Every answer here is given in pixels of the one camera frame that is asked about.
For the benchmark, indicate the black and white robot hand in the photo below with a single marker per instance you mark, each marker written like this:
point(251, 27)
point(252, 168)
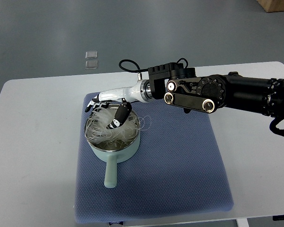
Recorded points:
point(125, 96)

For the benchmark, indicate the white vermicelli bundle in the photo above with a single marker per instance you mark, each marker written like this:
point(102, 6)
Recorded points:
point(99, 127)

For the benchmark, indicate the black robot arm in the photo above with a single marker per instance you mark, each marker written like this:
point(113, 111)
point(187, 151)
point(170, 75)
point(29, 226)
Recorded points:
point(179, 86)

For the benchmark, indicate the mint green steel pot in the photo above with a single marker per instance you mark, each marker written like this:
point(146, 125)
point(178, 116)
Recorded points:
point(112, 146)

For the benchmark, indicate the upper floor metal plate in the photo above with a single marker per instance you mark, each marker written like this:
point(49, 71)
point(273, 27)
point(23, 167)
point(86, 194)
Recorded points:
point(91, 55)

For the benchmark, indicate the blue fabric mat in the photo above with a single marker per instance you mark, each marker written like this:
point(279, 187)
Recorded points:
point(176, 170)

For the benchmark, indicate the cardboard box corner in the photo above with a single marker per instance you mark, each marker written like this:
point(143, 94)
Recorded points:
point(272, 5)

